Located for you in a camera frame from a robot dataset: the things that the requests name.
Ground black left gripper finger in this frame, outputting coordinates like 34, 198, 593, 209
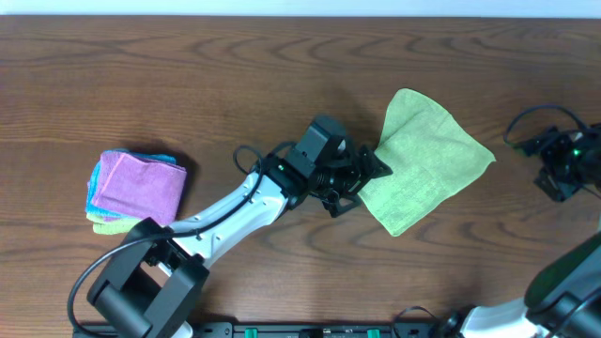
360, 146, 393, 183
323, 190, 362, 218

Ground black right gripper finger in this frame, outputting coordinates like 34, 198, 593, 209
534, 168, 579, 203
514, 126, 560, 157

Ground green microfiber cloth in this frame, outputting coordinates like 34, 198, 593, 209
359, 88, 496, 237

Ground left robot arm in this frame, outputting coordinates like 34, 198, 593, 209
86, 115, 393, 338

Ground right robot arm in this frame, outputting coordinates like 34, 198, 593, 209
432, 124, 600, 337

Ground purple folded cloth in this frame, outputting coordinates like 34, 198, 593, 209
93, 153, 187, 226

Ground blue folded cloth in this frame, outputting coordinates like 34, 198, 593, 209
85, 148, 177, 222

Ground light green folded cloth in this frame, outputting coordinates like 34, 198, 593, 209
86, 213, 141, 235

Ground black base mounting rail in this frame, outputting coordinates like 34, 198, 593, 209
175, 321, 436, 338

